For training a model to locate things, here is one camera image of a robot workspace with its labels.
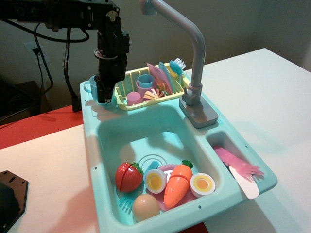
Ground pink cup in rack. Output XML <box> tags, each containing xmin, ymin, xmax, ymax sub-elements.
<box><xmin>126</xmin><ymin>92</ymin><xmax>142</xmax><ymax>106</ymax></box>

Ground teal toy sink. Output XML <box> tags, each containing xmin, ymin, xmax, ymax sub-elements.
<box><xmin>80</xmin><ymin>81</ymin><xmax>277</xmax><ymax>233</ymax></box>

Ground purple cup in rack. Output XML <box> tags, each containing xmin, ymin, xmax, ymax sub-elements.
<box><xmin>136</xmin><ymin>81</ymin><xmax>156</xmax><ymax>98</ymax></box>

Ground blue cup in rack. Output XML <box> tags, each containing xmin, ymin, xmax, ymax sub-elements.
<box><xmin>138</xmin><ymin>74</ymin><xmax>155</xmax><ymax>88</ymax></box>

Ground blue toy fork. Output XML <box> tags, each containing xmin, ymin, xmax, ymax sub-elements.
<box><xmin>119</xmin><ymin>160</ymin><xmax>159</xmax><ymax>215</ymax></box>

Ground white toy knife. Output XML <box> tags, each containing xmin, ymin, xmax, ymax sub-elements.
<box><xmin>229</xmin><ymin>166</ymin><xmax>259</xmax><ymax>199</ymax></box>

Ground pink toy plate in rack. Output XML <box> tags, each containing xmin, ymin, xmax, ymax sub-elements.
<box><xmin>147</xmin><ymin>63</ymin><xmax>173</xmax><ymax>95</ymax></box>

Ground yellow dish rack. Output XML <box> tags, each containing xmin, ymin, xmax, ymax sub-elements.
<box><xmin>114</xmin><ymin>62</ymin><xmax>190</xmax><ymax>111</ymax></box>

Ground striped toy bowl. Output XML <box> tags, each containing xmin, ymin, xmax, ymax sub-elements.
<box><xmin>143</xmin><ymin>88</ymin><xmax>164</xmax><ymax>101</ymax></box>

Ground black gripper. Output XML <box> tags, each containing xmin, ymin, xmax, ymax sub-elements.
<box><xmin>94</xmin><ymin>49</ymin><xmax>127</xmax><ymax>103</ymax></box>

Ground white wall outlet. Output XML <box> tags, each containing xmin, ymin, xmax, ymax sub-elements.
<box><xmin>24</xmin><ymin>41</ymin><xmax>51</xmax><ymax>65</ymax></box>

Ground right toy egg half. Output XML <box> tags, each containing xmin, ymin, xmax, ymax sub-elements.
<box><xmin>190</xmin><ymin>173</ymin><xmax>216</xmax><ymax>198</ymax></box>

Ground grey toy faucet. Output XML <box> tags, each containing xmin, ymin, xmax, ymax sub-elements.
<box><xmin>139</xmin><ymin>0</ymin><xmax>219</xmax><ymax>129</ymax></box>

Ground pink plate in sink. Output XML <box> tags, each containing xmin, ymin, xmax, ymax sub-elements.
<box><xmin>145</xmin><ymin>164</ymin><xmax>196</xmax><ymax>212</ymax></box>

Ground orange toy carrot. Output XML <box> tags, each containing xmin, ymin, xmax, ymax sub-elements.
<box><xmin>164</xmin><ymin>160</ymin><xmax>193</xmax><ymax>208</ymax></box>

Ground black power cord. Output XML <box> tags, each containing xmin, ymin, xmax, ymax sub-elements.
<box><xmin>0</xmin><ymin>19</ymin><xmax>90</xmax><ymax>102</ymax></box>

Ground toy egg half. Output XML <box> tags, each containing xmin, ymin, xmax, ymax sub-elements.
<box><xmin>190</xmin><ymin>173</ymin><xmax>216</xmax><ymax>198</ymax></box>
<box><xmin>145</xmin><ymin>169</ymin><xmax>167</xmax><ymax>194</ymax></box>

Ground blue dish brush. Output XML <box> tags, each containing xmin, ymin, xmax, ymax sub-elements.
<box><xmin>169</xmin><ymin>58</ymin><xmax>186</xmax><ymax>84</ymax></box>

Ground whole beige toy egg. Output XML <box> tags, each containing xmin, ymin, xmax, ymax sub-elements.
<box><xmin>132</xmin><ymin>194</ymin><xmax>160</xmax><ymax>222</ymax></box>

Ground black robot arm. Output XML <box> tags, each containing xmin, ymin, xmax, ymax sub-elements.
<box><xmin>0</xmin><ymin>0</ymin><xmax>129</xmax><ymax>103</ymax></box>

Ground light blue toy cup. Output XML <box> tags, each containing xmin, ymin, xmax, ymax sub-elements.
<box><xmin>83</xmin><ymin>75</ymin><xmax>116</xmax><ymax>103</ymax></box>

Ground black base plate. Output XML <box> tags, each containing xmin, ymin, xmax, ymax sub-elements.
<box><xmin>0</xmin><ymin>170</ymin><xmax>29</xmax><ymax>233</ymax></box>

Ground left toy egg half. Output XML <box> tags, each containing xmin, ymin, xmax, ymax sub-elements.
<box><xmin>145</xmin><ymin>169</ymin><xmax>167</xmax><ymax>194</ymax></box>

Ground red toy strawberry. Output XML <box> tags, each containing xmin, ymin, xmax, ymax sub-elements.
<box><xmin>115</xmin><ymin>162</ymin><xmax>144</xmax><ymax>193</ymax></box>

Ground blue toy plate in rack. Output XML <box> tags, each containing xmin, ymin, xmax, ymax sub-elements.
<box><xmin>158</xmin><ymin>62</ymin><xmax>173</xmax><ymax>94</ymax></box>

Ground pink toy fork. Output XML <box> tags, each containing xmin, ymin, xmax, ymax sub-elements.
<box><xmin>213</xmin><ymin>145</ymin><xmax>264</xmax><ymax>182</ymax></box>

